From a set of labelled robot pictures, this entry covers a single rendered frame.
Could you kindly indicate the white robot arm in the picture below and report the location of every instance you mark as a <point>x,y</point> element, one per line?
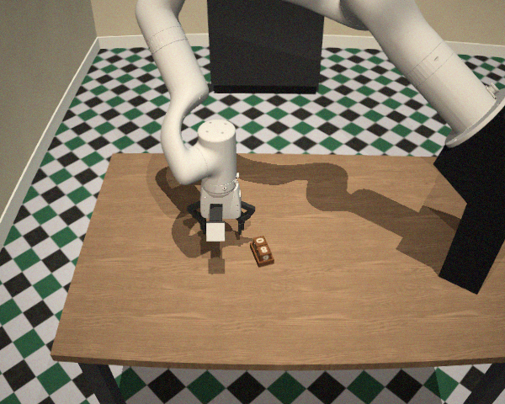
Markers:
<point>406,38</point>

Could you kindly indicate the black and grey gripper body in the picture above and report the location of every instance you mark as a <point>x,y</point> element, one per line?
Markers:
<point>231,202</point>

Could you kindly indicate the brown calendar cube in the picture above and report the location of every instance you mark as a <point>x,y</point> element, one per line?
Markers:
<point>263,253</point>
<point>258,242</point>

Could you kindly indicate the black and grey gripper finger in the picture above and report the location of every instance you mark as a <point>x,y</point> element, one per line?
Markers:
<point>250,209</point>
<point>192,209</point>

